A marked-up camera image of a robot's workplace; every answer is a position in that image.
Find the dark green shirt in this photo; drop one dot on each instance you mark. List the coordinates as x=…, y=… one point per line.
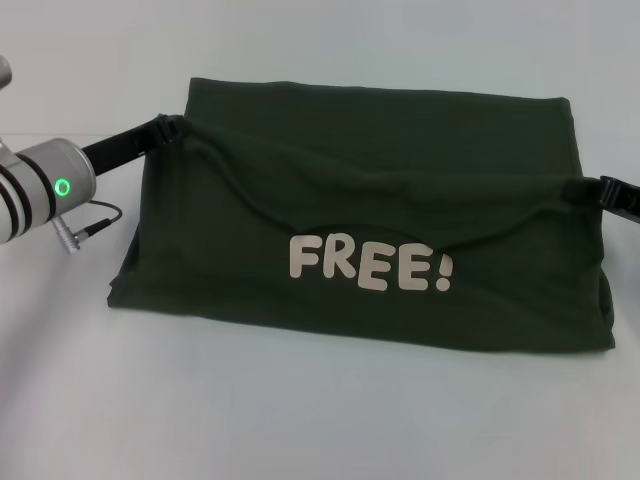
x=350, y=210

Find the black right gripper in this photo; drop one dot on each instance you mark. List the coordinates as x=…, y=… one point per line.
x=622, y=200

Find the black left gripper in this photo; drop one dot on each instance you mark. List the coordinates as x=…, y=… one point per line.
x=117, y=149

